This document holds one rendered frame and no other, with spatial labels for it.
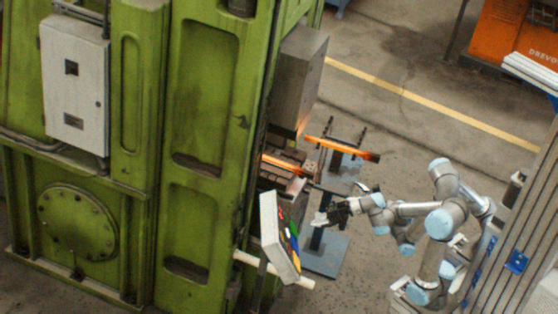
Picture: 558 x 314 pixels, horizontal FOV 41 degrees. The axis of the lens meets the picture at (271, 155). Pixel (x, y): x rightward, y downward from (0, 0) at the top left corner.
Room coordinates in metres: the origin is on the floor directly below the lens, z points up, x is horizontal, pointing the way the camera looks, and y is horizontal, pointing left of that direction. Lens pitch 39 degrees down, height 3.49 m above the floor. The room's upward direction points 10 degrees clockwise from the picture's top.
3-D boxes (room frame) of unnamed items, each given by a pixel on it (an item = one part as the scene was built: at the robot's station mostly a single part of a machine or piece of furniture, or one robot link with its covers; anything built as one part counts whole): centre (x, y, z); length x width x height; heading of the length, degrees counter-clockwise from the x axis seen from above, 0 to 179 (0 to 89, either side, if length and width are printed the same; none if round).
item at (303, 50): (3.10, 0.05, 1.56); 0.42 x 0.39 x 0.40; 74
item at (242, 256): (2.64, -0.12, 0.62); 0.44 x 0.05 x 0.05; 74
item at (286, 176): (3.06, 0.07, 0.96); 0.42 x 0.20 x 0.09; 74
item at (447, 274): (2.45, -0.88, 0.98); 0.13 x 0.12 x 0.14; 140
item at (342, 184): (3.45, -0.39, 0.69); 0.40 x 0.30 x 0.02; 168
